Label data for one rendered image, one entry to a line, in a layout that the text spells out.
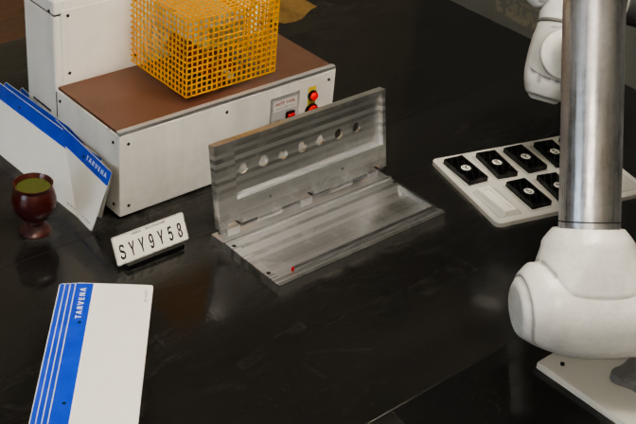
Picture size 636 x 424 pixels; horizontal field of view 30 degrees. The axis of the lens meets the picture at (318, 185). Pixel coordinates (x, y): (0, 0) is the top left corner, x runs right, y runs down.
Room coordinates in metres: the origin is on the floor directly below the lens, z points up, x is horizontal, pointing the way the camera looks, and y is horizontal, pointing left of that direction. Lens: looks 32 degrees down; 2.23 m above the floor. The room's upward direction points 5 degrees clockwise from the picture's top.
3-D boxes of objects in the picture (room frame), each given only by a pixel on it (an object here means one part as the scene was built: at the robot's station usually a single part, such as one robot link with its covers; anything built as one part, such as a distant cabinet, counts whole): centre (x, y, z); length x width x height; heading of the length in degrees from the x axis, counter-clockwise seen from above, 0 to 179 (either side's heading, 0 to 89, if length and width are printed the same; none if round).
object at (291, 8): (3.06, 0.17, 0.91); 0.22 x 0.18 x 0.02; 54
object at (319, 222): (1.97, -0.03, 0.92); 0.44 x 0.21 x 0.04; 134
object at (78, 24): (2.34, 0.25, 1.09); 0.75 x 0.40 x 0.38; 134
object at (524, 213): (2.25, -0.48, 0.90); 0.40 x 0.27 x 0.01; 119
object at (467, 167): (2.23, -0.32, 0.92); 0.10 x 0.05 x 0.01; 33
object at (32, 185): (1.87, 0.53, 0.96); 0.09 x 0.09 x 0.11
